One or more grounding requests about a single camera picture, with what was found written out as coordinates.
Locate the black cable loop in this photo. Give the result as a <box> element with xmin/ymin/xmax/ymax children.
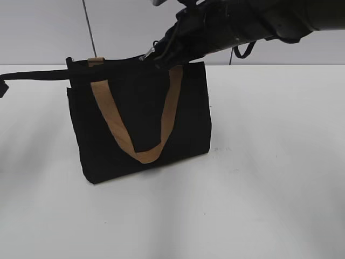
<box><xmin>232</xmin><ymin>40</ymin><xmax>257</xmax><ymax>59</ymax></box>

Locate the tan bag handle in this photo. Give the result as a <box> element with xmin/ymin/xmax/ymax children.
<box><xmin>87</xmin><ymin>57</ymin><xmax>105</xmax><ymax>67</ymax></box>
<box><xmin>91</xmin><ymin>65</ymin><xmax>183</xmax><ymax>164</ymax></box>

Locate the black canvas tote bag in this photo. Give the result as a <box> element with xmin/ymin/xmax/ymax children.
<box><xmin>66</xmin><ymin>57</ymin><xmax>212</xmax><ymax>185</ymax></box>

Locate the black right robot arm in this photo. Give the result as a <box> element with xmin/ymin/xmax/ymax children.
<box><xmin>154</xmin><ymin>1</ymin><xmax>344</xmax><ymax>69</ymax></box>

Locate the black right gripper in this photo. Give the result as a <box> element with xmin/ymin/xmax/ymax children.
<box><xmin>154</xmin><ymin>1</ymin><xmax>272</xmax><ymax>69</ymax></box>

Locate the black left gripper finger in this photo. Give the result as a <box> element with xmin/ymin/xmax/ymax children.
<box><xmin>1</xmin><ymin>70</ymin><xmax>77</xmax><ymax>98</ymax></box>

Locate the tan front bag handle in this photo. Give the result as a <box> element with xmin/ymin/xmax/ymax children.
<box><xmin>91</xmin><ymin>65</ymin><xmax>183</xmax><ymax>164</ymax></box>

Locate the tan rear bag handle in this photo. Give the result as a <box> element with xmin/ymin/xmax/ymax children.
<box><xmin>87</xmin><ymin>57</ymin><xmax>105</xmax><ymax>67</ymax></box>

